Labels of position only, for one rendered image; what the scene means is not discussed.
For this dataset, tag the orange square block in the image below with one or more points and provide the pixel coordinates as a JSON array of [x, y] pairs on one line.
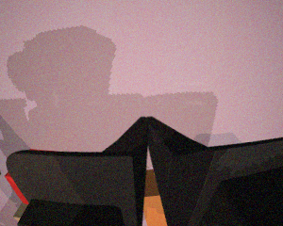
[[153, 208]]

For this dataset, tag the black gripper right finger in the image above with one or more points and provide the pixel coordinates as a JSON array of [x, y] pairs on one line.
[[188, 172]]

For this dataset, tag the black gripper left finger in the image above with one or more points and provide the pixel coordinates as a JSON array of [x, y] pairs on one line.
[[115, 176]]

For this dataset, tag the red cube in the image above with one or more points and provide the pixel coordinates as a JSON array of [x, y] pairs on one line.
[[15, 188]]

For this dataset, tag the pale yellow rectangular board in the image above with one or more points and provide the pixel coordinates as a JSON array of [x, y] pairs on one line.
[[20, 211]]

